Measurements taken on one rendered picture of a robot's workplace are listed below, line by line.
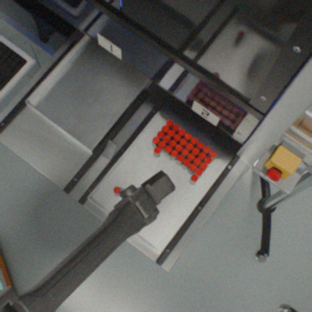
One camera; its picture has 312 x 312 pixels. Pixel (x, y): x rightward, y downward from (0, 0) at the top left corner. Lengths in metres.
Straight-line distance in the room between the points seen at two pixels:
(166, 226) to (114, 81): 0.48
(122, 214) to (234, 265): 1.43
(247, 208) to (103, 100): 1.11
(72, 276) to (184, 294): 1.47
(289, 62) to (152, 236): 0.67
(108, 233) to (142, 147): 0.59
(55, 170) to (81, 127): 0.16
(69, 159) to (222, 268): 1.11
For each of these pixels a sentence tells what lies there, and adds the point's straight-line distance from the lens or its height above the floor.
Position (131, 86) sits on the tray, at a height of 0.88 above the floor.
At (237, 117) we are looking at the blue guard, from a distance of 1.23.
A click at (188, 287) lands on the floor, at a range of 2.26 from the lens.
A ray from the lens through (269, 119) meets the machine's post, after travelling 1.14.
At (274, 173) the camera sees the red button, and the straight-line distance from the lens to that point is 1.32.
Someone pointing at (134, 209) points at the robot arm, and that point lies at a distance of 0.94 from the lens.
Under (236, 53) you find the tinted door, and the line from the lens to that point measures 1.02.
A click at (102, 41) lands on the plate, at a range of 1.41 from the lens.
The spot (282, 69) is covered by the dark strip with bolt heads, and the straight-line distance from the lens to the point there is 0.97.
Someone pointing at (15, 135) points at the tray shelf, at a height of 0.88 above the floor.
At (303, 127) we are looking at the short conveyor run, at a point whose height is 0.93.
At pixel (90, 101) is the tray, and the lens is 1.48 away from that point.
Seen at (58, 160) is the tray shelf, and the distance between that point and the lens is 1.43.
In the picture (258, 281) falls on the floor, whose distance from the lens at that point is 2.32.
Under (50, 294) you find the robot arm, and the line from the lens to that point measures 0.79.
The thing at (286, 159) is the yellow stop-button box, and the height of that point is 1.03.
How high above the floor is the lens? 2.24
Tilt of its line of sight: 75 degrees down
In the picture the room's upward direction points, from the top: 1 degrees clockwise
